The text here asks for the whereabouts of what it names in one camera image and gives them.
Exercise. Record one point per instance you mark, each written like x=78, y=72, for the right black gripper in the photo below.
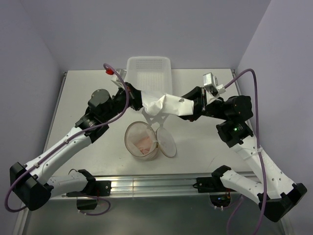
x=198, y=95

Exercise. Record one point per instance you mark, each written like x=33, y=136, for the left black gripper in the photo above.
x=135, y=97

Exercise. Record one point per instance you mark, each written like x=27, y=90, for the white bra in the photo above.
x=157, y=106

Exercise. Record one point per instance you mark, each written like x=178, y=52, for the mesh laundry bag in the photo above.
x=162, y=141

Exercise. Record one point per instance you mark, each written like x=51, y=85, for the pink bra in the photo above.
x=144, y=145

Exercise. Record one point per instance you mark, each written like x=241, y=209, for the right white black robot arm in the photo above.
x=275, y=191

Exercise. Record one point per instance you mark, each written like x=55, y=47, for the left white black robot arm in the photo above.
x=89, y=128

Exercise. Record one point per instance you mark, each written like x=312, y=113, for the white plastic basket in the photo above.
x=150, y=73

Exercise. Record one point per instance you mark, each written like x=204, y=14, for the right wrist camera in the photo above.
x=212, y=86

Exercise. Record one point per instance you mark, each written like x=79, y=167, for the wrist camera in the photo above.
x=115, y=79
x=212, y=86

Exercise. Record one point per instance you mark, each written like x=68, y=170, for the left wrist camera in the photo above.
x=115, y=79

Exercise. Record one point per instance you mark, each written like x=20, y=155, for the aluminium mounting rail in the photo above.
x=146, y=184

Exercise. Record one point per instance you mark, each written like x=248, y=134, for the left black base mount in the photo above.
x=95, y=202

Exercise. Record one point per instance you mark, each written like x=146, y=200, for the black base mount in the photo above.
x=95, y=202
x=219, y=195

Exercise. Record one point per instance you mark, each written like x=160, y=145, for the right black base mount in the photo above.
x=219, y=195

